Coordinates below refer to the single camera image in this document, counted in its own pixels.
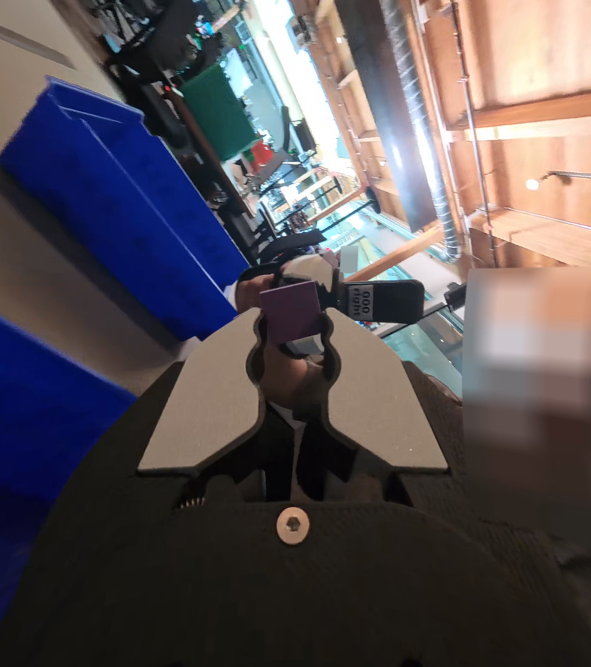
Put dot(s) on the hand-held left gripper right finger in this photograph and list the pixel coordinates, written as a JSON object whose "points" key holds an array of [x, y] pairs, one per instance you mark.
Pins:
{"points": [[386, 406]]}

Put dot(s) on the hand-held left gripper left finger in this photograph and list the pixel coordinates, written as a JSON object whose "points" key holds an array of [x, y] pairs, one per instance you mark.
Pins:
{"points": [[204, 406]]}

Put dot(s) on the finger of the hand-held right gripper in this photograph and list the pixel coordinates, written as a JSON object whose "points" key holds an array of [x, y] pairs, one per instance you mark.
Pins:
{"points": [[306, 346], [311, 268]]}

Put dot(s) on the purple wooden cube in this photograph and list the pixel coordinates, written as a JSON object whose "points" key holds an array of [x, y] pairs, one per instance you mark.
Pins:
{"points": [[293, 312]]}

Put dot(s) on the blue plastic bin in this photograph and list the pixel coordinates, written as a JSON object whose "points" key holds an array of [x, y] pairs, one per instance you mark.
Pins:
{"points": [[118, 208], [14, 417]]}

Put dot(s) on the person's right hand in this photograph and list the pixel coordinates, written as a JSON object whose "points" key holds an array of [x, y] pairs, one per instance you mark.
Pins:
{"points": [[295, 385]]}

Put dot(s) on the red plastic bin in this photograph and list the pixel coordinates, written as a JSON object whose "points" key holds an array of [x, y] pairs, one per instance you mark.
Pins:
{"points": [[263, 154]]}

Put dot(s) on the green storage box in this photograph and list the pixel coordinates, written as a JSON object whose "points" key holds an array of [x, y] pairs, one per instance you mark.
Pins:
{"points": [[222, 112]]}

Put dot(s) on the black office chair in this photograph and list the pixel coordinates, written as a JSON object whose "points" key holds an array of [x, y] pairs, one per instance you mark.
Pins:
{"points": [[155, 114]]}

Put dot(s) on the small black wall screen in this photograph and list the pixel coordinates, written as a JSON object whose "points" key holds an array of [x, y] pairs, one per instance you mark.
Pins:
{"points": [[454, 297]]}

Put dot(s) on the grey flexible duct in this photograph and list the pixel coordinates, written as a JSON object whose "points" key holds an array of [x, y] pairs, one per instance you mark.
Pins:
{"points": [[433, 177]]}

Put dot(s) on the black rectangular duct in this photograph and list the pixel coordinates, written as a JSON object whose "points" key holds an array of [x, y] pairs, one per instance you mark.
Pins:
{"points": [[384, 104]]}

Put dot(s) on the wall lamp with bulb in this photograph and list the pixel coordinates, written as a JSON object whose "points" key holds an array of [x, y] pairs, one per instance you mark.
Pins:
{"points": [[532, 184]]}

